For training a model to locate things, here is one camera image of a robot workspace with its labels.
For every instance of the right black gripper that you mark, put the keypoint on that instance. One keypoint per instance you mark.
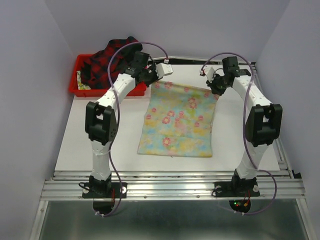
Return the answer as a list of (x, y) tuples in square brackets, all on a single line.
[(212, 85)]

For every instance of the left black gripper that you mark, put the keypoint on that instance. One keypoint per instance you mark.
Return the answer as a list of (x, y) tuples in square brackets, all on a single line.
[(153, 68)]

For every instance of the pastel floral skirt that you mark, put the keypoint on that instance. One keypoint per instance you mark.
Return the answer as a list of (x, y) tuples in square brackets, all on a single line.
[(178, 121)]

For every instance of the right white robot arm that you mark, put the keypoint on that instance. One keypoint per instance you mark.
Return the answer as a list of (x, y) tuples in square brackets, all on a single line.
[(261, 124)]

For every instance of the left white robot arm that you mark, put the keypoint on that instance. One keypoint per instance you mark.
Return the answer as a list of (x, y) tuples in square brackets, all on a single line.
[(101, 123)]

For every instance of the red plastic bin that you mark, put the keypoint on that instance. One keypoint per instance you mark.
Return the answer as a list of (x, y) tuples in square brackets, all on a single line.
[(80, 90)]

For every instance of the red black plaid skirt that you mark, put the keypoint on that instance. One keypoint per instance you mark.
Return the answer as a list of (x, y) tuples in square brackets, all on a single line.
[(98, 67)]

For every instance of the yellow floral cloth in bin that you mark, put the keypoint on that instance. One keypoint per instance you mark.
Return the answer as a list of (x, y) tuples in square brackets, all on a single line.
[(80, 85)]

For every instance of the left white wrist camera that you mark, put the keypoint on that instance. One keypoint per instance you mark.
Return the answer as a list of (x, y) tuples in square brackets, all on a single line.
[(163, 69)]

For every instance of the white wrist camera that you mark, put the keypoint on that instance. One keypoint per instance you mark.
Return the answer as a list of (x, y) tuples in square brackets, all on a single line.
[(208, 72), (163, 69)]

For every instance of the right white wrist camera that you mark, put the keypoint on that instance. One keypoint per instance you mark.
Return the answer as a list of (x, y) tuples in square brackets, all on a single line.
[(208, 72)]

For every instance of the aluminium right rail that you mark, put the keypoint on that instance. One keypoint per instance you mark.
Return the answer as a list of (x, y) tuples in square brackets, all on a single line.
[(283, 159)]

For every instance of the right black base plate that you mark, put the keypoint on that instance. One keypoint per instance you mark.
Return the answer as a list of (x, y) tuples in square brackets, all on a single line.
[(225, 189)]

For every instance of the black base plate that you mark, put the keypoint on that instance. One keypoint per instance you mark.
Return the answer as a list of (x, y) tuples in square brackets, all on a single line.
[(225, 189), (114, 191)]

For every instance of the aluminium front rail frame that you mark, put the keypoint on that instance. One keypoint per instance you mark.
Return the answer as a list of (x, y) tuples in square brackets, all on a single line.
[(164, 185)]

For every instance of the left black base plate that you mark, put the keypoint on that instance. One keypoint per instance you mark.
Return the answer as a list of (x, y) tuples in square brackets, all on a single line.
[(114, 191)]

